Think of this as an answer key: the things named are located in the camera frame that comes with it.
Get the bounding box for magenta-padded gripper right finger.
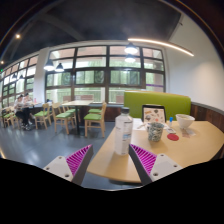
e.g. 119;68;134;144
128;143;184;187

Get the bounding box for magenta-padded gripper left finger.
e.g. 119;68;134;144
43;143;95;187

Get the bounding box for clear plastic drink bottle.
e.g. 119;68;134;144
114;106;134;157

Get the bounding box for flat round red coaster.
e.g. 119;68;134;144
166;133;180;142

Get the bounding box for speckled green-white ceramic mug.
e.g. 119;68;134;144
146;121;165;143

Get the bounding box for small white card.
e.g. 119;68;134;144
165;126;177;135

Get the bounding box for small clear plastic packet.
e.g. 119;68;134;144
181;128;198;139

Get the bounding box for white ceramic bowl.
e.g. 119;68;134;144
175;113;196;130

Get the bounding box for black sticker-covered laptop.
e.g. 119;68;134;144
141;104;167;125

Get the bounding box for wooden chairs with green seats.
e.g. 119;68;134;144
1;101;108;138

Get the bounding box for light wooden dining table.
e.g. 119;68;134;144
61;99;95;136

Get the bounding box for person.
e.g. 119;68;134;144
13;94;31;131
22;92;36;124

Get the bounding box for green upholstered booth bench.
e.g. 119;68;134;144
123;90;192;122

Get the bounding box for hanging pendant ceiling lamps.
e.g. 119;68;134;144
9;41;140;82

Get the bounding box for curved linear ceiling light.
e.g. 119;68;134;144
127;37;195;58

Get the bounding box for large dark-framed window wall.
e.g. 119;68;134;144
0;44;167;108

